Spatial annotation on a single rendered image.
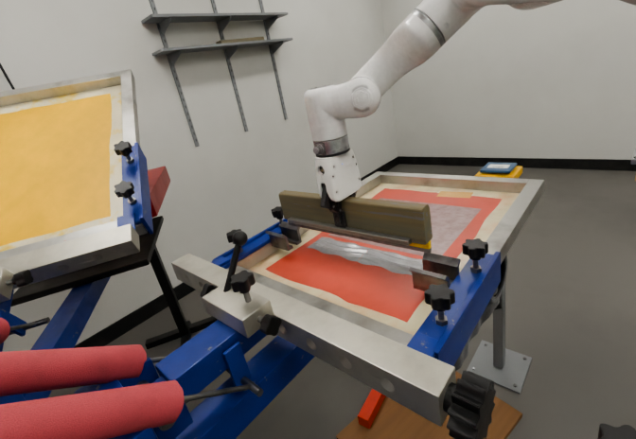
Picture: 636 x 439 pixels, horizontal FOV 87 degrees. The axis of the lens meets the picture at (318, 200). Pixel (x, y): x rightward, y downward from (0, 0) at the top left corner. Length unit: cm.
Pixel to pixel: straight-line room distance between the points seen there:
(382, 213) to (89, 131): 102
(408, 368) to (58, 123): 131
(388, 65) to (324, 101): 17
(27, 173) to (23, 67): 129
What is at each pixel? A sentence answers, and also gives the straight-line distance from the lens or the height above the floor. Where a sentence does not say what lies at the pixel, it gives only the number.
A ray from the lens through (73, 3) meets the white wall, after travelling 268.
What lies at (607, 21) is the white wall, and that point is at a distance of 420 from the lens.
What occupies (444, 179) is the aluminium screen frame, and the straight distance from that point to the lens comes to 125.
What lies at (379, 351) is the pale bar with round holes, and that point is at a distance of 51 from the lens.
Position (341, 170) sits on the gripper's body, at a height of 121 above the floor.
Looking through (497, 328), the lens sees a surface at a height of 23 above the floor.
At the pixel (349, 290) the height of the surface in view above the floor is 96.
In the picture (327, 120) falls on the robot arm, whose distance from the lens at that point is 68.
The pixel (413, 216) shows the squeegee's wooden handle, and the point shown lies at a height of 112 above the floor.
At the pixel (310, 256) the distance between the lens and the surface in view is 92.
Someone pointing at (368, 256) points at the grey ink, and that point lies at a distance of 86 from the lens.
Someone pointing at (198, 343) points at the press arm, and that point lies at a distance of 62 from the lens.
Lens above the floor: 140
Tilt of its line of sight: 20 degrees down
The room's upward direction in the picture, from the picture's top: 11 degrees counter-clockwise
